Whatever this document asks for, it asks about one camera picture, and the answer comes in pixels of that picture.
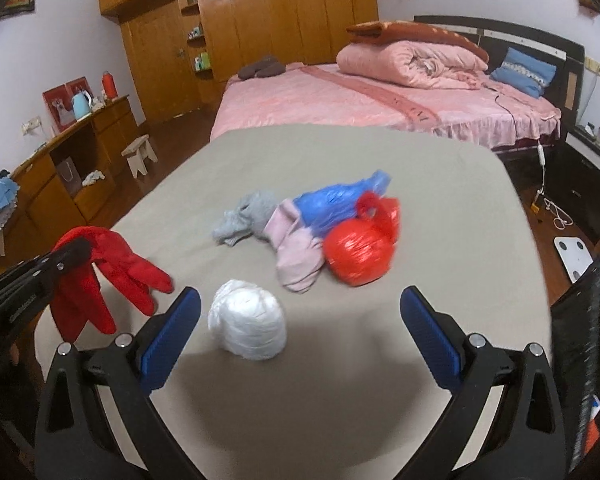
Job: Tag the dark nightstand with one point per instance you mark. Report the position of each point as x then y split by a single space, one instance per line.
595 185

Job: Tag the folded pink quilt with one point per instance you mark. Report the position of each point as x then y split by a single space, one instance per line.
395 62

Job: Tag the grey paper bag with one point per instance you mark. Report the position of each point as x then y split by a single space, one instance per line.
69 177

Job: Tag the white wall socket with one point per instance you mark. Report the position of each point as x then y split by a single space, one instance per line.
32 125

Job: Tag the grey sock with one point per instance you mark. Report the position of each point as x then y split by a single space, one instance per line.
250 212

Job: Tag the white bathroom scale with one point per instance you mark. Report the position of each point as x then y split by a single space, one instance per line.
572 260

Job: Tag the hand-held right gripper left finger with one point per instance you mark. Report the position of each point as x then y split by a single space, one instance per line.
172 340

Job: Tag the light blue kettle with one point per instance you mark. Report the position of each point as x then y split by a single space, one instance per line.
81 106

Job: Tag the brown neck pillow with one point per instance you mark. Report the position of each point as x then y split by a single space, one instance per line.
262 67

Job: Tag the green bottle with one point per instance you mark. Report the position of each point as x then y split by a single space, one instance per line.
203 61

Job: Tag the table with beige cloth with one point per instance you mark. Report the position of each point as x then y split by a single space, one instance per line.
330 385

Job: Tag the red thermos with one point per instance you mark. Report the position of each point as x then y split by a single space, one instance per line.
110 85

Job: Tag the white rag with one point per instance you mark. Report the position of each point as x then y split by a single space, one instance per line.
93 177

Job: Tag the bed with pink sheet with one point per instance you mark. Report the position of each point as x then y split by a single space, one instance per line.
305 100

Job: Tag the red picture frame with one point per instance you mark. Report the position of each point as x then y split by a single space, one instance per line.
57 110
77 85

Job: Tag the pink sock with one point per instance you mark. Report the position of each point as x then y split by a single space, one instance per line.
295 255

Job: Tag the small yellow object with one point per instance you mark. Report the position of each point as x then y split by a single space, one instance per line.
535 207

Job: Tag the wooden sideboard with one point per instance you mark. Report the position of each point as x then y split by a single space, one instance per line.
45 190

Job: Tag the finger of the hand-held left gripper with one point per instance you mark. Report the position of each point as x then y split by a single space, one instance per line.
72 255

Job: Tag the white plastic bag ball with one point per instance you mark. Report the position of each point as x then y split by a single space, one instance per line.
247 320

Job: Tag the red glove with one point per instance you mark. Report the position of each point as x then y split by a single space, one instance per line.
130 270

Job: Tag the folded brown blanket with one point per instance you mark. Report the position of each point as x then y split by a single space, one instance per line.
405 30

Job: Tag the blue patterned pillow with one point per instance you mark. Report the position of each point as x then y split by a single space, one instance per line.
522 72

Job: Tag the red plastic bag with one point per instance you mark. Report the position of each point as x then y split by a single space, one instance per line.
360 250

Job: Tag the yellowed wall socket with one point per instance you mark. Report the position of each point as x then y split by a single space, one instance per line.
595 66

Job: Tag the black-lined trash bin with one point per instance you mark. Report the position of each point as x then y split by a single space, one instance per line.
580 310

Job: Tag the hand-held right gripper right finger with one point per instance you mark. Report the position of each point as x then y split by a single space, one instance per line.
430 340

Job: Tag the white blanket controller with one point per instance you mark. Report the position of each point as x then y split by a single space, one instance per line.
542 154

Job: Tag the blue plastic bag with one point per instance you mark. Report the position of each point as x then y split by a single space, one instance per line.
330 205

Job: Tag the small wooden stool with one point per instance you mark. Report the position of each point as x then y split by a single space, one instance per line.
137 152

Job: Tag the wooden wardrobe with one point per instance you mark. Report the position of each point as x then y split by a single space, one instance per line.
280 20

